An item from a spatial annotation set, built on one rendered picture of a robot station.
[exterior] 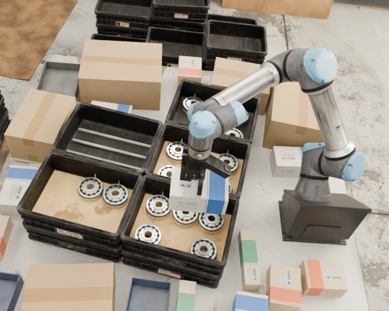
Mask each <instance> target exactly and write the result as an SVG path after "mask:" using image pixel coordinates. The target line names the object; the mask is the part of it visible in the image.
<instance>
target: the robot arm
mask: <svg viewBox="0 0 389 311"><path fill-rule="evenodd" d="M336 69H337V60H336V58H335V56H334V55H333V54H332V52H330V51H329V50H328V49H325V48H307V49H290V50H287V51H284V52H282V53H280V54H278V55H276V56H274V57H273V58H271V59H269V60H267V61H265V62H264V63H262V64H261V66H260V68H259V69H257V70H256V71H254V72H253V73H251V74H249V75H248V76H246V77H244V78H242V79H241V80H239V81H238V82H236V83H234V84H232V85H231V86H229V87H228V88H225V89H224V90H222V91H221V92H219V93H217V94H216V95H214V96H213V97H210V98H209V99H207V100H205V101H204V102H196V103H193V104H192V105H190V106H189V108H188V111H187V116H188V119H189V121H190V126H189V130H190V131H189V137H188V147H183V152H182V163H181V172H180V180H183V181H191V180H198V182H197V181H194V182H192V184H191V188H190V189H186V190H184V195H185V196H187V197H190V198H192V199H195V200H196V204H195V206H197V205H198V204H199V203H200V201H201V195H202V190H203V181H204V179H205V174H206V169H208V170H210V171H212V172H214V173H216V174H218V175H219V176H221V177H223V178H225V179H226V178H228V177H229V176H230V175H231V166H230V165H229V164H226V163H225V162H223V161H221V160H220V159H218V158H216V157H214V156H213V155H211V154H210V153H211V148H212V142H213V139H215V138H216V137H218V136H220V135H222V134H224V133H226V132H228V131H229V130H231V129H233V128H235V127H238V126H239V125H240V124H241V123H243V122H244V121H245V120H246V112H245V108H244V107H243V106H242V104H243V103H244V102H246V101H248V100H249V99H251V98H252V97H254V96H256V95H257V94H259V93H261V92H262V91H264V90H265V89H267V88H268V87H270V86H271V87H275V86H277V85H279V84H281V83H286V82H298V83H299V85H300V87H301V90H302V92H304V93H306V94H307V95H308V97H309V100H310V102H311V106H312V109H313V111H314V115H315V117H316V120H317V123H318V126H319V129H320V132H321V134H322V137H323V140H324V143H306V144H305V145H304V147H303V151H302V161H301V171H300V177H299V180H298V182H297V184H296V187H295V189H294V192H293V196H294V197H296V198H298V199H302V200H305V201H313V202H329V201H331V196H332V195H331V192H330V186H329V182H328V180H329V177H333V178H338V179H341V180H343V181H356V180H358V179H359V178H360V177H361V175H362V174H363V173H364V170H365V167H366V157H365V155H364V154H363V153H362V152H360V151H357V150H356V147H355V145H354V143H353V142H352V141H350V140H349V139H348V136H347V134H346V130H345V126H344V124H343V121H342V118H341V114H340V111H339V108H338V105H337V101H336V99H335V95H334V93H333V89H332V85H333V82H334V78H335V76H336V74H337V71H336ZM197 185H198V187H197V190H196V186H197Z"/></svg>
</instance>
